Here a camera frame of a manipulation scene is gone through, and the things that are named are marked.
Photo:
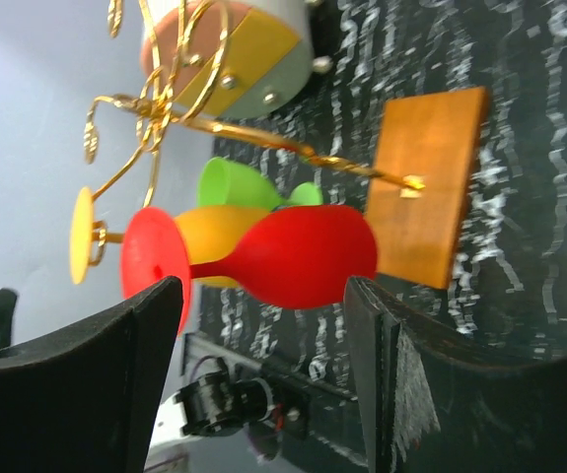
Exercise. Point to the orange wine glass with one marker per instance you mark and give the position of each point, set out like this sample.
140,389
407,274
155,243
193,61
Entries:
210,233

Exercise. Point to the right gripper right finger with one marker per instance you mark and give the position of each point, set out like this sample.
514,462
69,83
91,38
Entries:
431,400

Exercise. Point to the orange wooden rack base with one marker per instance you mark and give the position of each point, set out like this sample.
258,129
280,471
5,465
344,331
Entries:
431,140

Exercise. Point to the green wine glass rear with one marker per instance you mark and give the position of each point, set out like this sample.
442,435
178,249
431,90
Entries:
225,182

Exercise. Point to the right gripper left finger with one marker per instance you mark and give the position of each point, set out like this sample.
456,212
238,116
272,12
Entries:
84,398

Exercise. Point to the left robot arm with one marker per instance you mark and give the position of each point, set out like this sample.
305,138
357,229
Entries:
215,405

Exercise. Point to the red wine glass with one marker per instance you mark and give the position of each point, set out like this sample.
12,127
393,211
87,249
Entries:
296,258

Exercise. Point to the gold wire glass rack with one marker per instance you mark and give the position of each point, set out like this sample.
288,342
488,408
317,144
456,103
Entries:
155,108

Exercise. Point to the round cream drawer cabinet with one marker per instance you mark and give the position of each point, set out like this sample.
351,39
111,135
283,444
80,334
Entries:
270,59

